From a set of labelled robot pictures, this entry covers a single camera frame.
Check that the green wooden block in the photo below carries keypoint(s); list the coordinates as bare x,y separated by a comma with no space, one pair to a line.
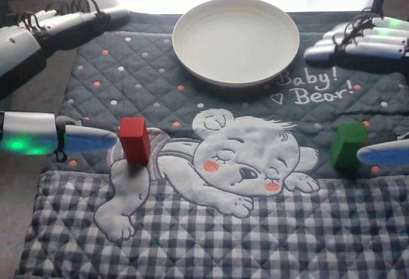
346,145

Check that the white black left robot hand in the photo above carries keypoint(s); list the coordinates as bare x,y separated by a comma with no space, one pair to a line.
22,129

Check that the grey quilt with bear print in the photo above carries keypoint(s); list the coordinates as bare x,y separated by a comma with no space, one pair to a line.
223,221

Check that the red wooden block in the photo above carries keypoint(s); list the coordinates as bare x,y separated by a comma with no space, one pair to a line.
135,138

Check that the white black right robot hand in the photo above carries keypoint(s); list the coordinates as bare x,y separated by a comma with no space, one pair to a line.
367,44

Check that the white round plate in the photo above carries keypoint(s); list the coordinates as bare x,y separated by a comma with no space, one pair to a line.
236,39

